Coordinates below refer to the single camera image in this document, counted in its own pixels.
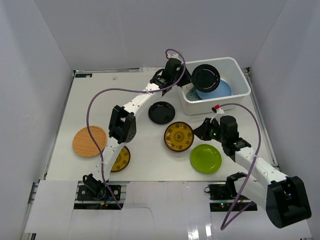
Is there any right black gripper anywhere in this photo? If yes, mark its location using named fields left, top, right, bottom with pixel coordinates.
left=192, top=118, right=226, bottom=144

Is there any large yellow patterned plate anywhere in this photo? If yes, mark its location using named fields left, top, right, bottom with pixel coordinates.
left=163, top=121, right=195, bottom=153

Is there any lime green plate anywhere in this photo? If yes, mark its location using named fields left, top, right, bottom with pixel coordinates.
left=190, top=144, right=223, bottom=174

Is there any light green ceramic plate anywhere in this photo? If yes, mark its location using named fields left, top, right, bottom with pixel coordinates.
left=185, top=87, right=201, bottom=102

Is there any black glossy plate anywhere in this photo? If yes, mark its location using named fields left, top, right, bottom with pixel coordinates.
left=191, top=64, right=221, bottom=93

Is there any blue plastic plate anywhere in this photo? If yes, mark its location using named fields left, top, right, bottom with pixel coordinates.
left=196, top=78, right=233, bottom=100

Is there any small yellow patterned plate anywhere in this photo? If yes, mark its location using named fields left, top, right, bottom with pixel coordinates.
left=111, top=146, right=131, bottom=173

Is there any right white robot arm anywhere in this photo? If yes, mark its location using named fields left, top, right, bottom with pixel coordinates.
left=193, top=115, right=312, bottom=229

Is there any white plastic bin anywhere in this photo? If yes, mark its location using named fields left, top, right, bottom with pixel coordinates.
left=178, top=57, right=251, bottom=116

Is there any blue label sticker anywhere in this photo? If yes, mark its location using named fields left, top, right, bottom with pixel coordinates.
left=74, top=73, right=93, bottom=78

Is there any woven wicker plate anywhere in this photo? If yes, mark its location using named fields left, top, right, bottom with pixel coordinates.
left=72, top=125, right=107, bottom=158

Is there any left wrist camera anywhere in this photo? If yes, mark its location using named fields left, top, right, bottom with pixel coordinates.
left=166, top=52, right=181, bottom=61

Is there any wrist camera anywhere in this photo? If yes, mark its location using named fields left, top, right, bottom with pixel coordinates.
left=166, top=52, right=181, bottom=61
left=210, top=104, right=225, bottom=122

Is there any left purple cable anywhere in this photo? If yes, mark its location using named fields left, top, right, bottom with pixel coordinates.
left=86, top=48, right=187, bottom=210

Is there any purple cable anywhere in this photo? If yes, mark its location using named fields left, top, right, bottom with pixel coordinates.
left=86, top=48, right=187, bottom=210
left=219, top=102, right=262, bottom=231

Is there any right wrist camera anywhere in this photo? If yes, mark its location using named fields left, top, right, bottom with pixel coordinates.
left=210, top=104, right=225, bottom=122

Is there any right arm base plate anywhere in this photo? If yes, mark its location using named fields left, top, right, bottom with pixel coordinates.
left=204, top=182, right=251, bottom=213

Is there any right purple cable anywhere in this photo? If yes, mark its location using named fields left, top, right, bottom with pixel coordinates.
left=219, top=102, right=262, bottom=231

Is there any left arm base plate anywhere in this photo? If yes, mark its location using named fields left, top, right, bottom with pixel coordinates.
left=76, top=185, right=122, bottom=202

